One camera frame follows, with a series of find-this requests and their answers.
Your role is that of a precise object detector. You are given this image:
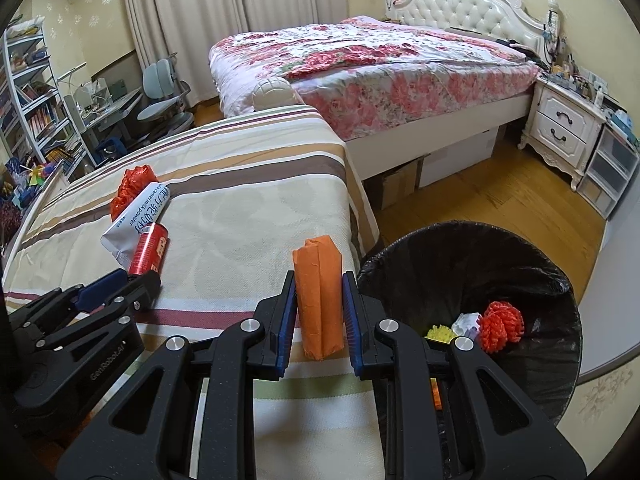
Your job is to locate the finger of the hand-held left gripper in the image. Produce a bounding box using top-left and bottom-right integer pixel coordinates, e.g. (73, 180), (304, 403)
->
(29, 274), (162, 352)
(9, 268), (129, 332)

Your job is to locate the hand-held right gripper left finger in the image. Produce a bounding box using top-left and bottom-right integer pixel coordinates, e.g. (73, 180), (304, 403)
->
(55, 270), (298, 480)

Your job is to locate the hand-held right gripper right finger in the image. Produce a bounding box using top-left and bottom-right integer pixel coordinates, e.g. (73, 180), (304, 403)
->
(341, 270), (587, 480)

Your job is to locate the orange paper packet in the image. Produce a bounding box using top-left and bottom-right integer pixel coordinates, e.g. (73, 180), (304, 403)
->
(291, 235), (346, 361)

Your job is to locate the red drink can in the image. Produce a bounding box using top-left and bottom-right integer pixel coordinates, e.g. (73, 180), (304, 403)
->
(129, 223), (170, 277)

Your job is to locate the yellow foam fruit net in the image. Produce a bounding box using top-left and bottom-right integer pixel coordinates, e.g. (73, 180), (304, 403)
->
(424, 324), (458, 345)

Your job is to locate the white wrapper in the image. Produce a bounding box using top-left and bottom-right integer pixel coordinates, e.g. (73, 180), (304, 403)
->
(451, 311), (483, 338)

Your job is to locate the black lined trash bin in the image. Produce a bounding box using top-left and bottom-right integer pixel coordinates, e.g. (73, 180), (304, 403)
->
(356, 221), (583, 480)

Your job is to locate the red foam fruit net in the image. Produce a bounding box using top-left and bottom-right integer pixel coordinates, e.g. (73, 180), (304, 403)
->
(477, 301), (526, 356)

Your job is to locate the white powder packet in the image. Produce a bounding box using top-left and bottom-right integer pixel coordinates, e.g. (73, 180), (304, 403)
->
(101, 183), (172, 268)

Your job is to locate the red plastic bag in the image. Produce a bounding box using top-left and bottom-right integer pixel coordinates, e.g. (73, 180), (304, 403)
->
(110, 164), (160, 221)

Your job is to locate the maroon cloth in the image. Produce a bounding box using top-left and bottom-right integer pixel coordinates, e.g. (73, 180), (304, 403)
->
(0, 200), (26, 247)

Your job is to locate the pile of colourful toys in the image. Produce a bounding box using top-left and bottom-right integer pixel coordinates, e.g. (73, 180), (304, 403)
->
(0, 156), (57, 202)

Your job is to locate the blue storage bin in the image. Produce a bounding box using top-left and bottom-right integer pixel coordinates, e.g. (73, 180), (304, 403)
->
(97, 137), (129, 164)

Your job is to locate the brown cardboard box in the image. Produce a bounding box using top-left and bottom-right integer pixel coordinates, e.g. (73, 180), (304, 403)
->
(377, 157), (426, 211)

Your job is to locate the grey study desk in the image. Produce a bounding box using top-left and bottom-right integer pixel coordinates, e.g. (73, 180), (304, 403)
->
(62, 85), (146, 161)

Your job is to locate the white bookshelf with books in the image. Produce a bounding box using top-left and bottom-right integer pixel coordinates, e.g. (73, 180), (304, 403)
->
(0, 22), (81, 171)

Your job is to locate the grey desk chair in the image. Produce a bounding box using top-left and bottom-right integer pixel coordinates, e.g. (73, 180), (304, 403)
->
(136, 58), (196, 136)

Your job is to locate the white storage box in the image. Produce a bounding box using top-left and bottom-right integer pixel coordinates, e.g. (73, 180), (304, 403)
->
(417, 127), (501, 188)

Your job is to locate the floral quilt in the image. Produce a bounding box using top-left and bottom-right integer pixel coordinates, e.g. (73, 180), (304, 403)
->
(208, 16), (541, 142)

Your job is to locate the cream curtain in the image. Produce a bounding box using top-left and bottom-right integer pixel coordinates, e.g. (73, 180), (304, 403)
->
(120, 0), (251, 106)

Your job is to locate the white nightstand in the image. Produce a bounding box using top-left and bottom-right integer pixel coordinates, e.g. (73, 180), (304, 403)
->
(517, 77), (608, 191)

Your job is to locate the plastic drawer unit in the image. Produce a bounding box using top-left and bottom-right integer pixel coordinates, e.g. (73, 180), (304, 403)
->
(577, 122), (640, 218)

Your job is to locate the cluster of small bottles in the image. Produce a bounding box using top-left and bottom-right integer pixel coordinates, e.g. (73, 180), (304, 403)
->
(542, 42), (611, 106)

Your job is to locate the white tufted headboard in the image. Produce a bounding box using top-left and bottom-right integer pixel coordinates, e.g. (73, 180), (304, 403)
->
(385, 0), (561, 51)

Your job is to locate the white bed rail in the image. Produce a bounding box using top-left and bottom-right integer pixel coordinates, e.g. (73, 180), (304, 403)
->
(0, 165), (68, 281)

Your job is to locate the black cord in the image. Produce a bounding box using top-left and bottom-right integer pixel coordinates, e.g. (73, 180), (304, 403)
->
(495, 37), (551, 68)

